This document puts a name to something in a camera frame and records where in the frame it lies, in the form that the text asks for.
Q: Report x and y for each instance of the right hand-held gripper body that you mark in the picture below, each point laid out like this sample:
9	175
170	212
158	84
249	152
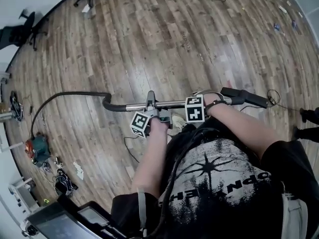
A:
195	111

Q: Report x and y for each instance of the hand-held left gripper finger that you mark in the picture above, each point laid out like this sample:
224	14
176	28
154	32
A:
151	99

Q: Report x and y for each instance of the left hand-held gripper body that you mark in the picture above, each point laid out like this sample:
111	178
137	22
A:
139	123

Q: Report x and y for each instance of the silver vacuum wand tube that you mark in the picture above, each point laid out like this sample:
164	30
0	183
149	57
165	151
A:
174	103

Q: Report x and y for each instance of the person's right forearm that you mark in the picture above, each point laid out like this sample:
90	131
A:
239	123

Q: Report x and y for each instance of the person's left forearm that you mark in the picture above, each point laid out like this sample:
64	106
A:
152	158

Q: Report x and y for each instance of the green and red vacuum body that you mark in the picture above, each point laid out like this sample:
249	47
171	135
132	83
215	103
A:
41	143

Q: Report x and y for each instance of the person's right hand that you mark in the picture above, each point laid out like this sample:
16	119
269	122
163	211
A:
214	99

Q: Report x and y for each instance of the person's beige shoe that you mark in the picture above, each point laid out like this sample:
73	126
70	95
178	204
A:
178	123

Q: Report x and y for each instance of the white crumpled papers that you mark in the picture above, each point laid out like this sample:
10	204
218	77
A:
79	170

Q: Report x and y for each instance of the person's black printed t-shirt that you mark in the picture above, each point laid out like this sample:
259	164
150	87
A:
224	195

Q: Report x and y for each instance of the black headset bundle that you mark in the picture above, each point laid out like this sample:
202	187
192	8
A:
62	183

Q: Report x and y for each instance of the small blue scrap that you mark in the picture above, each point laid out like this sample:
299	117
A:
294	24
277	27

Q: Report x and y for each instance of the white paper scrap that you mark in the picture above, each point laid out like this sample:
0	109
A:
86	8

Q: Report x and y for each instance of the black display device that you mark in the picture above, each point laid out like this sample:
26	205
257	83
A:
54	225

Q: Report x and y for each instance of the brown cardboard box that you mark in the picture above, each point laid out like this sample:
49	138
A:
3	107

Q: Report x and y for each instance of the white side table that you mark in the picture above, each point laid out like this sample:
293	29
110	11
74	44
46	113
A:
22	195

